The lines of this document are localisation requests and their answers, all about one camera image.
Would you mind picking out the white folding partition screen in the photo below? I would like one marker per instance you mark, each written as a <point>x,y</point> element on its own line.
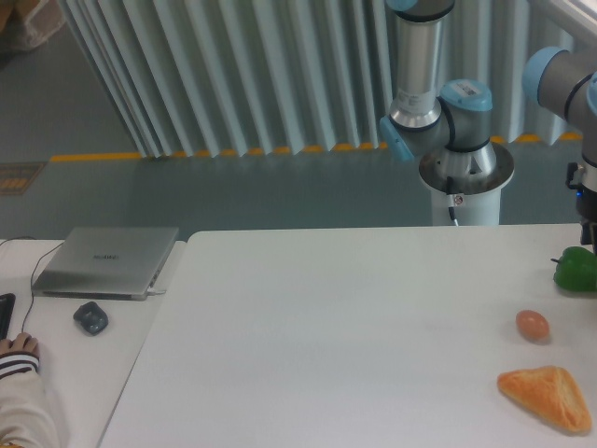
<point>239,76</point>

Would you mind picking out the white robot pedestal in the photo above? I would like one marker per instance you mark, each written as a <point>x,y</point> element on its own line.
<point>458,209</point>

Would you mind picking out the brown egg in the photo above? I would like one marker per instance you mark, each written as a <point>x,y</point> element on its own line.
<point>532,326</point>

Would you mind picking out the green bell pepper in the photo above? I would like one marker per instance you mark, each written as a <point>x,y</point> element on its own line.
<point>575,270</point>

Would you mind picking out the black keyboard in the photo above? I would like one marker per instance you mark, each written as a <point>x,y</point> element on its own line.
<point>7,302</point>

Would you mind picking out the silver closed laptop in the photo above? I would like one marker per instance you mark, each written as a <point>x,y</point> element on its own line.
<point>113,263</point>

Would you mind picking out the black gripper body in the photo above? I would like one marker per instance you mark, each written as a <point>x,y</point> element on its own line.
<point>582,179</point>

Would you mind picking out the person's hand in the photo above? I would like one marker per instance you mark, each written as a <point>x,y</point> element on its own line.
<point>24,343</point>

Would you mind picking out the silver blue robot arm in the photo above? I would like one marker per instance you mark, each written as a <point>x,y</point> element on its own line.
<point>448,127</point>

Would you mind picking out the triangular golden bread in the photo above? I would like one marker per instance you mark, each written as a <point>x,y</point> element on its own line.
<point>551,393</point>

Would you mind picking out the cream sleeved forearm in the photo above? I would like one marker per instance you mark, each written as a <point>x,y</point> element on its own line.
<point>26,419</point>

